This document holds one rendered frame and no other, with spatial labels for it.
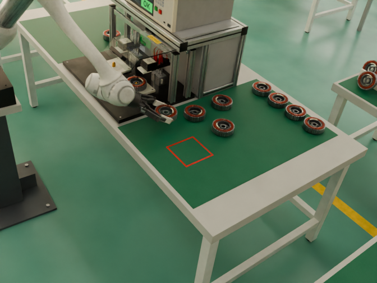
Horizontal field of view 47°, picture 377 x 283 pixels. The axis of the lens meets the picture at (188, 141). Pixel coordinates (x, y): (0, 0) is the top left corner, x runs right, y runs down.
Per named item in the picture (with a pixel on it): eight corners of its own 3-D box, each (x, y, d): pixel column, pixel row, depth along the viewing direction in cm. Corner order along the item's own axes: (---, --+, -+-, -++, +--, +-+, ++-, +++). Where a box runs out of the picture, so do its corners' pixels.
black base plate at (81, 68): (118, 123, 211) (118, 120, 210) (63, 64, 248) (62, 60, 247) (194, 97, 235) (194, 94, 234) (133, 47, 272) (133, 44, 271)
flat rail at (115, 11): (174, 60, 211) (174, 55, 209) (111, 12, 247) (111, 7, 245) (175, 60, 212) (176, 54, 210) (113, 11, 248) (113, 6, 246)
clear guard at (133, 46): (128, 73, 199) (128, 62, 196) (103, 50, 213) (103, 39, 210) (185, 57, 216) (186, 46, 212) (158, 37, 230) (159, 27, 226)
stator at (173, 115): (156, 124, 205) (156, 118, 202) (151, 110, 213) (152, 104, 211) (179, 122, 208) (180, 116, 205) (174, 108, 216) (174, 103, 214)
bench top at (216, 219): (211, 245, 167) (212, 236, 164) (8, 20, 295) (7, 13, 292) (364, 156, 219) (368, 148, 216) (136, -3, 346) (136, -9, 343)
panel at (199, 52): (196, 95, 233) (202, 45, 214) (132, 43, 272) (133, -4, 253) (197, 95, 234) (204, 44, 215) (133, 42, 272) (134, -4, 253)
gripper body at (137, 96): (123, 98, 202) (140, 105, 207) (126, 109, 196) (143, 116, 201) (132, 86, 199) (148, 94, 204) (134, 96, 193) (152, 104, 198)
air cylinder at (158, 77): (158, 86, 237) (159, 77, 233) (151, 80, 241) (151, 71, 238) (166, 83, 239) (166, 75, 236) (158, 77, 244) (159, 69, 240)
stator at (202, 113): (180, 118, 219) (180, 112, 217) (188, 107, 228) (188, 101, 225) (201, 124, 217) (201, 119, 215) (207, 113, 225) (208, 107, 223)
